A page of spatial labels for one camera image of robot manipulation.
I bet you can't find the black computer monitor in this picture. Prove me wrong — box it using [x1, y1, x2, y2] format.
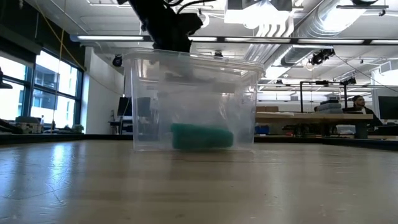
[377, 95, 398, 121]
[117, 96, 152, 118]

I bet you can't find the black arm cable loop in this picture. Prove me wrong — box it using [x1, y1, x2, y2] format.
[164, 0, 216, 15]

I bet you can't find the yellow hanging rope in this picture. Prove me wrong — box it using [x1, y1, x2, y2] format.
[33, 0, 86, 72]

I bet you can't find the white coiled ceiling cable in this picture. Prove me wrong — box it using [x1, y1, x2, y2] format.
[198, 9, 211, 29]

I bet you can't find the white plastic bin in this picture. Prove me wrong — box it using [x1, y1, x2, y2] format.
[335, 124, 356, 135]

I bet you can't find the wooden background table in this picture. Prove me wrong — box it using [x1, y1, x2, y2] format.
[255, 111, 374, 139]

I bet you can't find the black pipe frame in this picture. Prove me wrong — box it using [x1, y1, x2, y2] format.
[299, 80, 363, 113]

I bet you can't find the green bandage with white core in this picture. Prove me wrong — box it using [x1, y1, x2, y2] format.
[170, 123, 234, 151]

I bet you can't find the person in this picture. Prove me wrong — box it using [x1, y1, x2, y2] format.
[341, 95, 384, 128]

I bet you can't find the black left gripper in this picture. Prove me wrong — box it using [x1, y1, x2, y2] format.
[127, 0, 192, 54]

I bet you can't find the clear plastic container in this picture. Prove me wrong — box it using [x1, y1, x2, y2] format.
[123, 48, 266, 154]

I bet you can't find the silver ribbed air duct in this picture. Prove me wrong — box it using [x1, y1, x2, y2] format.
[236, 0, 368, 75]

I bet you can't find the stack of grey boxes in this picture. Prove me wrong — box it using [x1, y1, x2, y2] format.
[313, 99, 343, 114]

